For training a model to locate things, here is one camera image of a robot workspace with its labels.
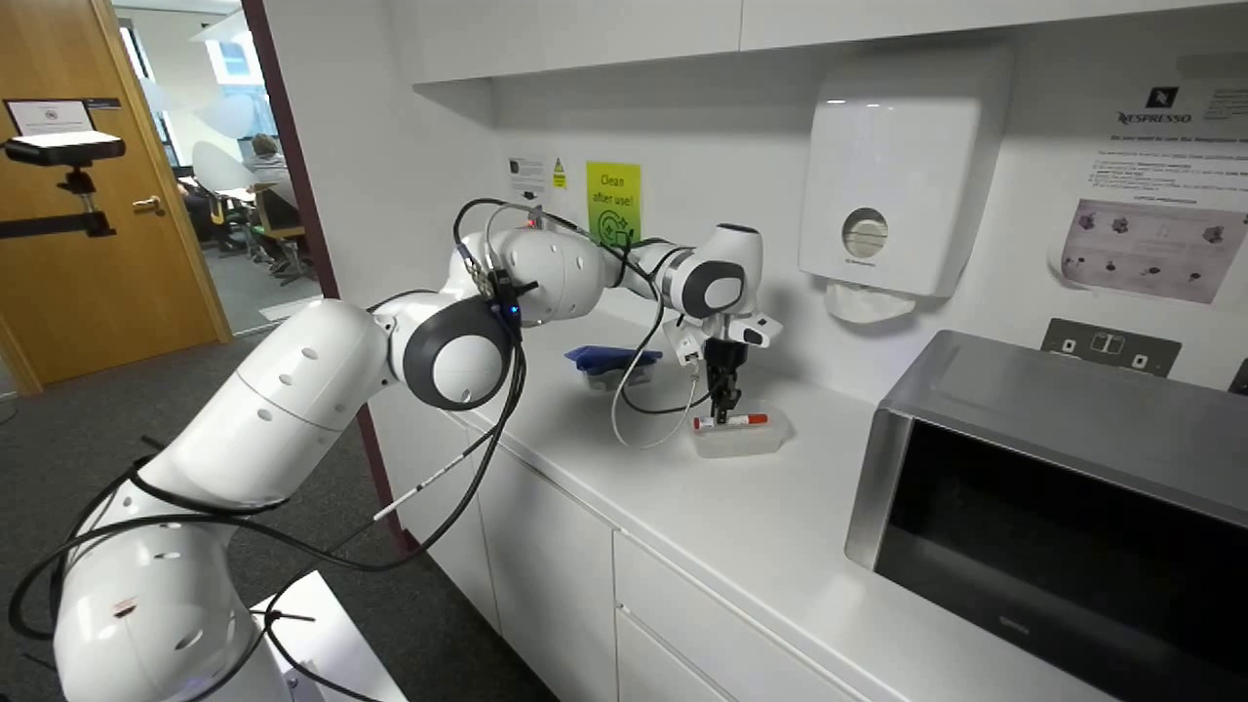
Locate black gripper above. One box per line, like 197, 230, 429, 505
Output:
703, 330, 752, 426

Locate whiteboard marker with red cap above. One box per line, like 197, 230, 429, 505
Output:
690, 410, 772, 431

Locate clear plastic lunchbox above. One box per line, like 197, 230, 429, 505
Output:
682, 406, 799, 462

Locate blue object in clear pack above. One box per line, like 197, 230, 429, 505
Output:
566, 340, 672, 397

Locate white base cabinet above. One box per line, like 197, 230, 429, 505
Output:
367, 384, 913, 702

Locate white paper towel dispenser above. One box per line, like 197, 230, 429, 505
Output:
794, 37, 1019, 330

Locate stainless steel appliance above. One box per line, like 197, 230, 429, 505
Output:
841, 326, 1248, 702

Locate coffee machine instruction poster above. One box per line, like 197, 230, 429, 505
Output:
1045, 49, 1248, 311

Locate office chair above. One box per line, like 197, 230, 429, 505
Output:
244, 179, 315, 258

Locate wooden door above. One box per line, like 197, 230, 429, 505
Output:
0, 0, 232, 393

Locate black laptop stand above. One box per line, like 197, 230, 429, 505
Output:
0, 161, 119, 246

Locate laptop on stand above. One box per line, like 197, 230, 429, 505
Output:
0, 92, 130, 166

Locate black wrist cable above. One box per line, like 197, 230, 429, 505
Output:
618, 275, 718, 422

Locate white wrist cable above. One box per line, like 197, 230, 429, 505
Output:
604, 305, 673, 447

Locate long black arm cable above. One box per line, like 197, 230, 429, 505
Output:
5, 192, 614, 702

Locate yellow-green wall sign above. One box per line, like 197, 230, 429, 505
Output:
582, 157, 646, 249

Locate silver double wall socket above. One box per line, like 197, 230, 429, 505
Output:
1036, 315, 1184, 380

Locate white wall cabinet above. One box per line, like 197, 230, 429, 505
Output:
382, 0, 1248, 92

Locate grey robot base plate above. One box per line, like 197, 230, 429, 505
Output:
256, 566, 413, 702

